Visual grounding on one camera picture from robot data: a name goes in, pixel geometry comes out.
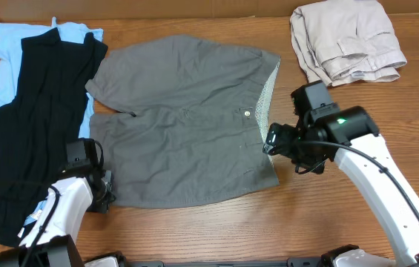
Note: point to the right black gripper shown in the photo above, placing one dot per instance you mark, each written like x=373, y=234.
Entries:
x=275, y=139

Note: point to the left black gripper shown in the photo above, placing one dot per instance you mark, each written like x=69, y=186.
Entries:
x=102, y=206

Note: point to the grey shorts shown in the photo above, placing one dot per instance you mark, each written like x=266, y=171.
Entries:
x=187, y=121

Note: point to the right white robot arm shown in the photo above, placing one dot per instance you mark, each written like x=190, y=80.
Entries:
x=352, y=140

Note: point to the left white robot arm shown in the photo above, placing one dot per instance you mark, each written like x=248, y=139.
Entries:
x=51, y=241

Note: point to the black shirt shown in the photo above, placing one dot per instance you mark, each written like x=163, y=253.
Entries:
x=45, y=115

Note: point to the folded beige trousers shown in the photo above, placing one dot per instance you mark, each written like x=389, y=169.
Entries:
x=339, y=42

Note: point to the light blue shirt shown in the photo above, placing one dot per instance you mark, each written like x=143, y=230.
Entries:
x=11, y=36

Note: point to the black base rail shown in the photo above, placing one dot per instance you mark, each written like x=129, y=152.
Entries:
x=290, y=262

